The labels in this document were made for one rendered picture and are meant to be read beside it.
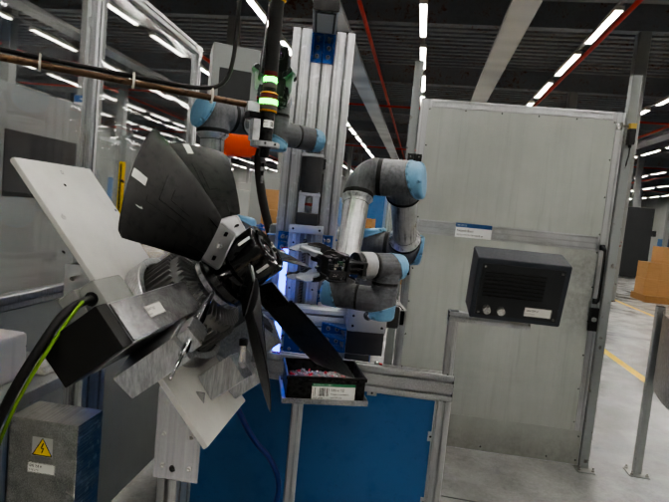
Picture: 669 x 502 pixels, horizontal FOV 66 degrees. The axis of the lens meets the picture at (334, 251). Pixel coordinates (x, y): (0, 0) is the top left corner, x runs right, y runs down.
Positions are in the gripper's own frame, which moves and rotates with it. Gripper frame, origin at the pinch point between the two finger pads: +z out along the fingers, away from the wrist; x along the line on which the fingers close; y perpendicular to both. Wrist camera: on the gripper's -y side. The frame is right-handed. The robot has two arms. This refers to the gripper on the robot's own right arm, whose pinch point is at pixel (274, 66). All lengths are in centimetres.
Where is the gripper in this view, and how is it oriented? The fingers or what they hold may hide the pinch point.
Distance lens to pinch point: 138.6
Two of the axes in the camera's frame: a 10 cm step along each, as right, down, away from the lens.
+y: -1.0, 9.9, 0.7
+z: 0.6, 0.8, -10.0
